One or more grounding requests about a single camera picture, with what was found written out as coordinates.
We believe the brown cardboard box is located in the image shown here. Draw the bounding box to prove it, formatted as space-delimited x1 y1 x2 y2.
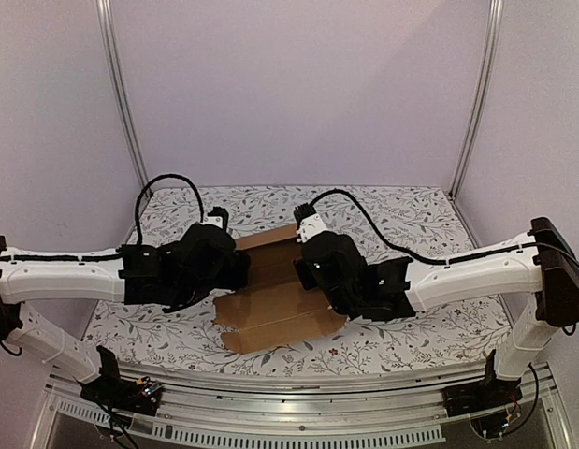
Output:
213 224 347 355

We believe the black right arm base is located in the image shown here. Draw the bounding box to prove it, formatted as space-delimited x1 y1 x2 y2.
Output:
441 379 522 417

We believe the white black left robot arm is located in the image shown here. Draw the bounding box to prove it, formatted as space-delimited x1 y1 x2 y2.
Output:
0 224 251 406

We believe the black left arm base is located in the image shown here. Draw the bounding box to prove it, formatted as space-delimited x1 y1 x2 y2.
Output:
80 376 164 416

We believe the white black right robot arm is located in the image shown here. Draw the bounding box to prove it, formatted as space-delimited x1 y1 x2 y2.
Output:
295 213 579 408

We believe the floral patterned table mat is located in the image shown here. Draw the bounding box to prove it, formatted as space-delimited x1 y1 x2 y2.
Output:
83 186 510 377

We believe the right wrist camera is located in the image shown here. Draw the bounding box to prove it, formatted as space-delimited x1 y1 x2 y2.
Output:
294 203 327 244

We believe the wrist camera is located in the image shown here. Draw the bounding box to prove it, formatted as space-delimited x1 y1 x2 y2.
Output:
294 203 327 244
201 206 229 232

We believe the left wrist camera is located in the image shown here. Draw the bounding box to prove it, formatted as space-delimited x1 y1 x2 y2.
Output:
201 206 229 232

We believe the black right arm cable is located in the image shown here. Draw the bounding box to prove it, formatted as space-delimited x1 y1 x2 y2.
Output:
310 187 579 277

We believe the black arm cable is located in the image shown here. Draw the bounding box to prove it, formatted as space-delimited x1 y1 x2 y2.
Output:
310 187 579 277
132 174 209 249

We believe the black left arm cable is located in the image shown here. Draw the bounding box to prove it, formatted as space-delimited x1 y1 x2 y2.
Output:
132 174 209 249

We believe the aluminium front rail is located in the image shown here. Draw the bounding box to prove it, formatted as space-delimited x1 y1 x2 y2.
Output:
29 364 575 449

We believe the left aluminium frame post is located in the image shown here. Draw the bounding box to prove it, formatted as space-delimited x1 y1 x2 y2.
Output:
95 0 149 188

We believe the aluminium frame post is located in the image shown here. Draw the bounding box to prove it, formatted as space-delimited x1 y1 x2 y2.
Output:
448 0 504 202
95 0 149 188

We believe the right aluminium frame post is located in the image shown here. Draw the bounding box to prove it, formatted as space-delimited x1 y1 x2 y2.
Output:
448 0 504 202

